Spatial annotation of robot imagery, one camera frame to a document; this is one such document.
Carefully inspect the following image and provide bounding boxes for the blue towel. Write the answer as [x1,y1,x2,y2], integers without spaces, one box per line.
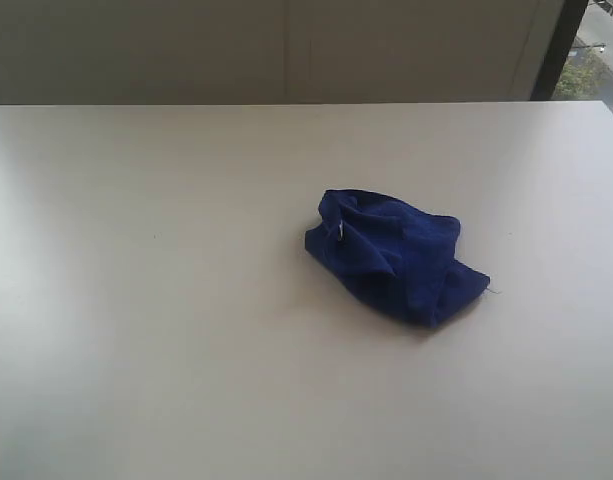
[305,189,490,329]

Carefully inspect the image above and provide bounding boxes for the dark window frame post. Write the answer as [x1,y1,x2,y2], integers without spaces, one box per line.
[530,0,588,101]

